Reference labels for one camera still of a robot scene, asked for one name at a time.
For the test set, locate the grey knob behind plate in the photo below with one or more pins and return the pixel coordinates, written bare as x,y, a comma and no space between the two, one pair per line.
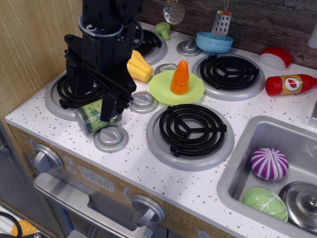
164,67

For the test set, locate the front left black burner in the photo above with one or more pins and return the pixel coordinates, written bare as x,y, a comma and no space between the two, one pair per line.
61,101

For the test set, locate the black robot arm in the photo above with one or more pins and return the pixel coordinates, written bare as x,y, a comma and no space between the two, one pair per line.
107,17

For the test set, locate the back grey stove knob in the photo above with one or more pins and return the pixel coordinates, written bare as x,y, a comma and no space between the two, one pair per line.
188,48

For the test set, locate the metal toy spatula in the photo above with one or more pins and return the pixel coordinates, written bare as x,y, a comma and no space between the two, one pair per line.
221,23

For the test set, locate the back right black burner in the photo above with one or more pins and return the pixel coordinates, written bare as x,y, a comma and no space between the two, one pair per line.
229,77

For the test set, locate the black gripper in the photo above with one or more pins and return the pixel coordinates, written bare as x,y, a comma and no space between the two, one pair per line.
103,61

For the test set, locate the front grey stove knob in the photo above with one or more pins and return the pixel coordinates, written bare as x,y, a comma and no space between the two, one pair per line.
111,139

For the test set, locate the blue plastic bowl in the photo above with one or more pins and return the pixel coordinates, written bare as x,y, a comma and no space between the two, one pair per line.
217,44

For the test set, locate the green pickle tin can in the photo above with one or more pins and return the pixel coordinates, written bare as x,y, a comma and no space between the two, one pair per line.
89,117

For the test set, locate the front right black burner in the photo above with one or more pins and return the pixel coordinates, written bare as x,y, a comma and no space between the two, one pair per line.
190,137

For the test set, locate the back left black burner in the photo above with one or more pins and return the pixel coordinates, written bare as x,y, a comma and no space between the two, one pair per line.
153,47

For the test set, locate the middle grey stove knob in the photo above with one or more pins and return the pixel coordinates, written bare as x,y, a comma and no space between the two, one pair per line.
143,103

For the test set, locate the purple toy onion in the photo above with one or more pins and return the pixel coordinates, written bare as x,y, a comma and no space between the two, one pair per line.
269,164

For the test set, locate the right silver oven knob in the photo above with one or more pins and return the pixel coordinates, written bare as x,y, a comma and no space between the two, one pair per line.
146,210

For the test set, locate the light green plastic plate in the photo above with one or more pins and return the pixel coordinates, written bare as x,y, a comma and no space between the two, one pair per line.
159,87

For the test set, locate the black burner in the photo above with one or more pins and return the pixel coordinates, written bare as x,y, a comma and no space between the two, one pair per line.
190,137
61,101
229,77
153,47

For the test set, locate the green toy broccoli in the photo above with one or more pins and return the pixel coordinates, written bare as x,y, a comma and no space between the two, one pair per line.
163,29

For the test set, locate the orange toy carrot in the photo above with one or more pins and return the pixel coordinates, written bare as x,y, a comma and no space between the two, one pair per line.
180,80

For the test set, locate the left silver oven knob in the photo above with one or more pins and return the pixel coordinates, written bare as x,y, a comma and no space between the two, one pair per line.
46,159

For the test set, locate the red toy ketchup bottle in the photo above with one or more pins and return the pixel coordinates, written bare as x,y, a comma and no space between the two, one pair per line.
289,84

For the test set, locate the silver pot lid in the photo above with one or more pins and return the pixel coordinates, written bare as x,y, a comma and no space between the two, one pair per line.
300,199

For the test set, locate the yellow toy bell pepper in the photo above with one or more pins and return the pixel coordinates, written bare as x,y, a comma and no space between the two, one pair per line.
138,68

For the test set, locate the oven clock display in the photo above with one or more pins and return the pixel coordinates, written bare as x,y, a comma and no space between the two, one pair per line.
96,178

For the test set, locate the silver oven knob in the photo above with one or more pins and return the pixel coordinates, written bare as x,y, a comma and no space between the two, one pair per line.
46,159
146,210

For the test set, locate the silver oven door handle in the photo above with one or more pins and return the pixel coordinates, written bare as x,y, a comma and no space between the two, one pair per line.
77,202

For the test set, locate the metal slotted spoon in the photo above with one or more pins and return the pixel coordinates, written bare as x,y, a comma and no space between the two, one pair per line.
174,11

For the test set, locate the green toy cabbage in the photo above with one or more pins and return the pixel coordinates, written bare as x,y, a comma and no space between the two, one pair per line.
266,201

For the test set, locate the grey stove knob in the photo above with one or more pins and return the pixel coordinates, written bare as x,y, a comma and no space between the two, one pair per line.
188,48
143,103
111,139

